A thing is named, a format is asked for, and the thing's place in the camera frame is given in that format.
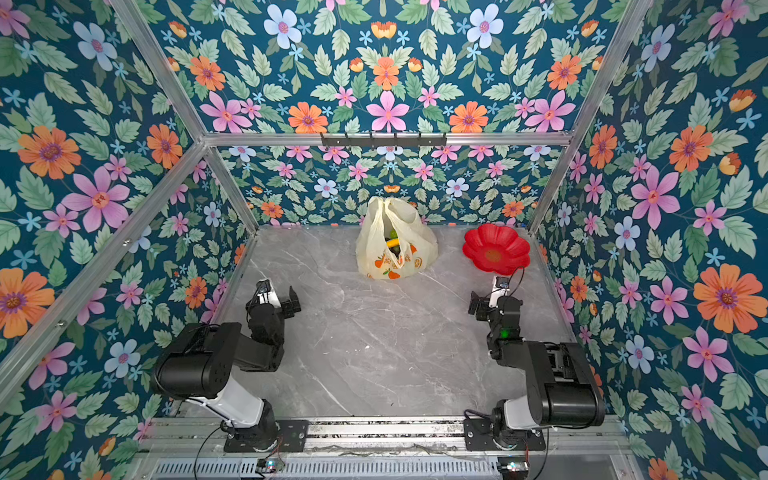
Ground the black hook rail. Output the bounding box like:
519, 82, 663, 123
320, 133, 448, 148

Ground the cream plastic fruit-print bag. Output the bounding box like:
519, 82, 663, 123
356, 197, 439, 280

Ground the red flower-shaped plastic bowl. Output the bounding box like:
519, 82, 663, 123
462, 224, 531, 276

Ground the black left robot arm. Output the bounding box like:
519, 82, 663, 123
151, 279, 302, 452

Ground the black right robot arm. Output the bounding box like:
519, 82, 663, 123
464, 276, 606, 450

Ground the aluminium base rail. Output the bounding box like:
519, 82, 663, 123
138, 415, 631, 458

